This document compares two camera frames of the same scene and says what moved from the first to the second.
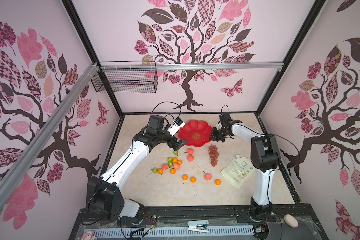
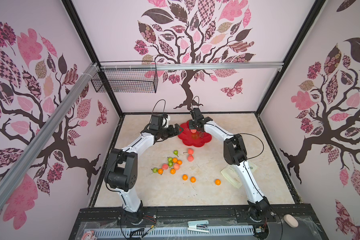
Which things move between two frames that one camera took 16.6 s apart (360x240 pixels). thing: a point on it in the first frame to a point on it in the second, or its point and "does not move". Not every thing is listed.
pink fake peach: (190, 158) does not move
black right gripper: (213, 136) to (190, 124)
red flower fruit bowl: (196, 133) does not move
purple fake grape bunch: (213, 154) to (201, 134)
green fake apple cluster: (170, 162) does not move
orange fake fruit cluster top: (179, 162) does not move
